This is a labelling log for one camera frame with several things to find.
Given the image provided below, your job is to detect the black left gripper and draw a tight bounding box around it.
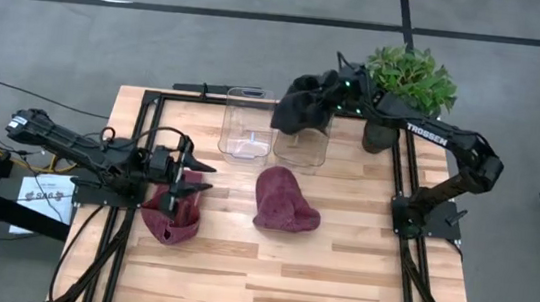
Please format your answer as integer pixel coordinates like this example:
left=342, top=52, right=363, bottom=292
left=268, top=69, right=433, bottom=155
left=142, top=132, right=221, bottom=220

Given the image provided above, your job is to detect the maroon baseball cap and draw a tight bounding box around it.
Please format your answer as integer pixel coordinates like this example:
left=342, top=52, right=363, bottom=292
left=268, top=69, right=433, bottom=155
left=137, top=165, right=207, bottom=249
left=250, top=163, right=327, bottom=237

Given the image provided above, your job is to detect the potted green leafy tree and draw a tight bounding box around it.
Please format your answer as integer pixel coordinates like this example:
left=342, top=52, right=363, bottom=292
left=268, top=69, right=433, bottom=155
left=355, top=41, right=462, bottom=163

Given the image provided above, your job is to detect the clear plastic bin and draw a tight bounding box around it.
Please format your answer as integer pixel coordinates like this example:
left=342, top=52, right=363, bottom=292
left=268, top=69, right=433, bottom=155
left=271, top=106, right=334, bottom=171
left=216, top=84, right=279, bottom=168

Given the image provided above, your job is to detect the white printed paper sheet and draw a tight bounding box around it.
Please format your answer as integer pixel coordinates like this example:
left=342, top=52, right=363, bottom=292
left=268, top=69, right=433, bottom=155
left=8, top=168, right=78, bottom=241

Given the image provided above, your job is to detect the black support beam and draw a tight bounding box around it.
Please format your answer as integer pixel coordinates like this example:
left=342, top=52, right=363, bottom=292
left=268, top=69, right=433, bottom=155
left=0, top=177, right=75, bottom=251

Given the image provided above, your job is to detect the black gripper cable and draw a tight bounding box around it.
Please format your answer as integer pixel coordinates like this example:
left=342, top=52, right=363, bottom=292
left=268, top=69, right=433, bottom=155
left=97, top=119, right=193, bottom=162

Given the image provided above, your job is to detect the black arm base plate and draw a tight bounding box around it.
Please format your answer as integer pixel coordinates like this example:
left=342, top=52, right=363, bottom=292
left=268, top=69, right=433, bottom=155
left=388, top=193, right=467, bottom=245
left=71, top=175, right=147, bottom=212

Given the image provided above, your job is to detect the thin black cable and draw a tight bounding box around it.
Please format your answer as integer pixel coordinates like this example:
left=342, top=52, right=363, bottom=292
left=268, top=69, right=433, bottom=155
left=0, top=80, right=113, bottom=121

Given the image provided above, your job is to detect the yellow cable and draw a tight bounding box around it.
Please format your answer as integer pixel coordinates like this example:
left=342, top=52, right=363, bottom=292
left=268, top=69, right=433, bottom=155
left=0, top=135, right=81, bottom=178

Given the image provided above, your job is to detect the black aluminium table frame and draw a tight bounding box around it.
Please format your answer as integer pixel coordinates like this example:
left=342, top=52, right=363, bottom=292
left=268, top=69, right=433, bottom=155
left=47, top=68, right=499, bottom=302

